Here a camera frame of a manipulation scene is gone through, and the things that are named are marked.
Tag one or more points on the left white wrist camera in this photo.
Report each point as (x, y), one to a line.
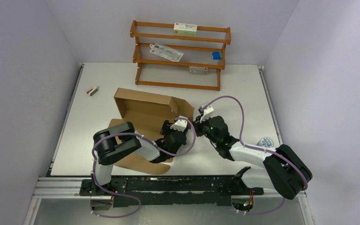
(180, 124)

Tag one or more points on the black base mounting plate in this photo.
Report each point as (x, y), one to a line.
(169, 199)

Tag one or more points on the clear plastic packaged item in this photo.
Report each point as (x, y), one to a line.
(166, 52)

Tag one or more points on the aluminium rail frame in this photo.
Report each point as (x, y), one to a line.
(74, 187)

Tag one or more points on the orange wooden shelf rack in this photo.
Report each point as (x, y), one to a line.
(156, 71)

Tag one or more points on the small red grey object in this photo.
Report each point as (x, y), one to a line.
(92, 91)

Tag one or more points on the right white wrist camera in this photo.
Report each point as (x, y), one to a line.
(205, 113)

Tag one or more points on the small blue object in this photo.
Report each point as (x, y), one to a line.
(216, 55)

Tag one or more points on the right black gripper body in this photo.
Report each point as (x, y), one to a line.
(206, 133)

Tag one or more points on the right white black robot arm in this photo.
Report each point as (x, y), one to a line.
(277, 168)

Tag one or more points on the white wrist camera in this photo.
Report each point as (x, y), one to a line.
(205, 113)
(180, 124)

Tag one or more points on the white green box top shelf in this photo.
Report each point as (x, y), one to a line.
(185, 29)

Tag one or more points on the round blue white sticker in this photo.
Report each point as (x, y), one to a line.
(266, 142)

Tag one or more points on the brown cardboard box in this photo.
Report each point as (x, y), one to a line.
(147, 112)

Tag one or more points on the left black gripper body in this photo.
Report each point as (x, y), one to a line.
(171, 131)

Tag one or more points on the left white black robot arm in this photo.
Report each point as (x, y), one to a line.
(117, 142)

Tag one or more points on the grey box bottom shelf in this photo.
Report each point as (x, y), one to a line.
(198, 70)

